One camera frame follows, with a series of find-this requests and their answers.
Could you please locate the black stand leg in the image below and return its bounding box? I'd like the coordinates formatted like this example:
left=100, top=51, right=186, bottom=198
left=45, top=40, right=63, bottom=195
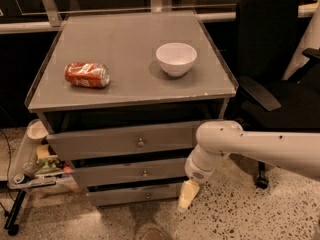
left=4, top=190, right=26, bottom=236

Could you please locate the grey top drawer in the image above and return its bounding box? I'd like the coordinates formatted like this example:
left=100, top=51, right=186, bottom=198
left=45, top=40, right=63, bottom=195
left=47, top=121, right=201, bottom=160

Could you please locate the metal railing bar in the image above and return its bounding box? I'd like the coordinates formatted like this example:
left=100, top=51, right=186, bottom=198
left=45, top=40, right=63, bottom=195
left=0, top=2, right=319, bottom=34

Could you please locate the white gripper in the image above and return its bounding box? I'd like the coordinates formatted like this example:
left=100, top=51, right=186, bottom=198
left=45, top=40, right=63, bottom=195
left=177, top=144, right=229, bottom=212

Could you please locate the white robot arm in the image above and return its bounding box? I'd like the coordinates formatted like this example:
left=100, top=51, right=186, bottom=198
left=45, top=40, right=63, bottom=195
left=178, top=120, right=320, bottom=212

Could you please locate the white ceramic bowl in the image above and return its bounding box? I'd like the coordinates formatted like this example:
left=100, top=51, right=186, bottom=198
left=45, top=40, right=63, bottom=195
left=156, top=43, right=197, bottom=77

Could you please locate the grey drawer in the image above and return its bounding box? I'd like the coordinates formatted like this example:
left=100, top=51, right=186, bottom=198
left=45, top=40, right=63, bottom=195
left=47, top=121, right=201, bottom=160
left=86, top=182, right=182, bottom=206
left=72, top=158, right=186, bottom=187

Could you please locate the grey drawer cabinet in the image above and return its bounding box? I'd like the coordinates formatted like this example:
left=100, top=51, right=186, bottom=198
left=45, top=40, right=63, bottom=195
left=26, top=11, right=236, bottom=194

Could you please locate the grey bottom drawer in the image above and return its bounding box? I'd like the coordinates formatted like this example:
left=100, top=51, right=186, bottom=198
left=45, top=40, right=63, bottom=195
left=86, top=182, right=182, bottom=206

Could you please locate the orange soda can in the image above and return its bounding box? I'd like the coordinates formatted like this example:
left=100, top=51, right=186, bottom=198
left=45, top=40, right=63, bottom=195
left=64, top=62, right=110, bottom=88

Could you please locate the white cup in tray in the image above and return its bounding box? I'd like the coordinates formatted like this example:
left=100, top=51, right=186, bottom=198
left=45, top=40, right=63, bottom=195
left=26, top=119, right=48, bottom=140

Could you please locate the black office chair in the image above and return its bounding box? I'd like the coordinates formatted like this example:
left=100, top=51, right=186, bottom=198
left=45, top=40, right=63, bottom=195
left=223, top=0, right=320, bottom=190

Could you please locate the green snack bag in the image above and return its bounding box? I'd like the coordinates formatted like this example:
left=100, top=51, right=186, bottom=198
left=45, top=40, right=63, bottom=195
left=36, top=157, right=63, bottom=175

